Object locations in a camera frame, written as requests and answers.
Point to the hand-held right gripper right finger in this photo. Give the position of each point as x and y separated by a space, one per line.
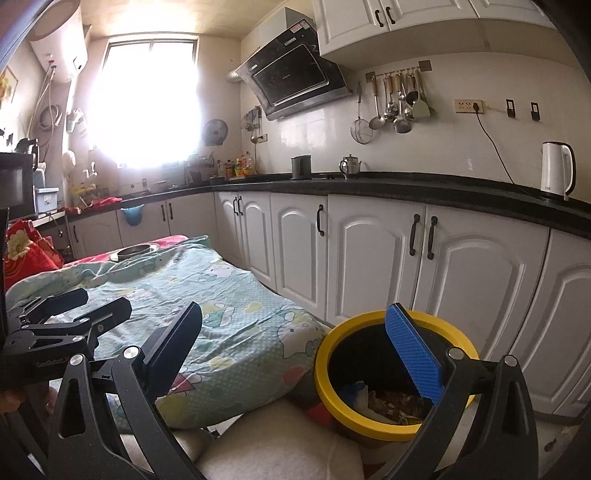
413 353

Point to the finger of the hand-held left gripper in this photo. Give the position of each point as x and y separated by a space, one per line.
108 314
64 302

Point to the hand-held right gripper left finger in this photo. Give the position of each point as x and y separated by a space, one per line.
178 344

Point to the white tissue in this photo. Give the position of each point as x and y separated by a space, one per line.
369 401

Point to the green snack wrapper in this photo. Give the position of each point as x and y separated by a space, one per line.
408 420

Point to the black bin with yellow rim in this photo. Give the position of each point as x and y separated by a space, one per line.
344 417

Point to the person's left hand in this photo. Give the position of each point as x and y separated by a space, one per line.
9 401

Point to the red floral bag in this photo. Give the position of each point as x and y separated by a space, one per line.
37 258

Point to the cartoon printed green blanket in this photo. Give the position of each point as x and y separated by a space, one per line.
240 332

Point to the pink table cloth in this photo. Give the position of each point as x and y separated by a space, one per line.
173 240

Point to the blue hanging pouch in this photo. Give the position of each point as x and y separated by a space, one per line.
132 217

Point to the pale blue storage box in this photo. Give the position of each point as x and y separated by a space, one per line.
47 200

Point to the red cloth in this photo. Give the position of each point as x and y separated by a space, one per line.
106 203

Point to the red plastic object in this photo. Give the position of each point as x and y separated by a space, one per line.
318 411

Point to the black microwave oven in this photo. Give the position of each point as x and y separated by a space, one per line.
16 184

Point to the cream cushion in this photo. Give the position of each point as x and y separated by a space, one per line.
277 443

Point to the small black appliance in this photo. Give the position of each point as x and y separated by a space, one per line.
25 144

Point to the black countertop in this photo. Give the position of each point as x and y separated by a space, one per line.
415 187

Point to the dish rack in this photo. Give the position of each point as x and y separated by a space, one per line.
199 170

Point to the white hanging bag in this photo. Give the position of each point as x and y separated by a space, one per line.
76 119

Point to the cluster of condiment bottles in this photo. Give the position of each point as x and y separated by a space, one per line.
238 168

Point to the steel teapot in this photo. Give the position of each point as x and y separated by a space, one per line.
350 167

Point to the black cylindrical pot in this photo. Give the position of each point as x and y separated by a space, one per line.
301 168

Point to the bright window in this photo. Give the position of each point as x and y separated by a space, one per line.
145 101

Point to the row of hanging kitchen utensils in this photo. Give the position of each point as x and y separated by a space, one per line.
401 123

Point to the white electric kettle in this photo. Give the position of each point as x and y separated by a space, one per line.
554 170

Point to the white water heater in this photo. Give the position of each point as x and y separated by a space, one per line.
57 39

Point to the black range hood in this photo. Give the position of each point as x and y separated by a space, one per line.
295 74

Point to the white upper cabinets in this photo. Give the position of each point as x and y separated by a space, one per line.
415 21

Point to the small wall fan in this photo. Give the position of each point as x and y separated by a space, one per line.
215 132

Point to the floral wall picture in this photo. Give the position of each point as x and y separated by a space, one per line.
8 85

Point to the beige wall socket strip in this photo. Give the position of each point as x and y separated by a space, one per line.
467 106

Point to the black wall holder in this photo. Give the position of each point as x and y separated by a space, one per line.
509 109
534 112

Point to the silver vent duct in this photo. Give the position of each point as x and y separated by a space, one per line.
235 76

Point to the wall utensil rail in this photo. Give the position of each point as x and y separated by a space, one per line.
370 76

